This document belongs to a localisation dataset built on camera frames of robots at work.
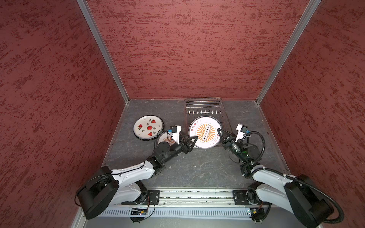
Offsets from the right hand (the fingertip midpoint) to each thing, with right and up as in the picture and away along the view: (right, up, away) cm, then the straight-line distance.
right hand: (215, 131), depth 74 cm
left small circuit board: (-40, -42, -1) cm, 58 cm away
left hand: (-11, -4, +1) cm, 12 cm away
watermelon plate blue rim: (-44, +7, +30) cm, 54 cm away
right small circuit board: (+19, -41, -2) cm, 46 cm away
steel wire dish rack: (+6, +15, +41) cm, 44 cm away
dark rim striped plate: (-43, -3, +25) cm, 50 cm away
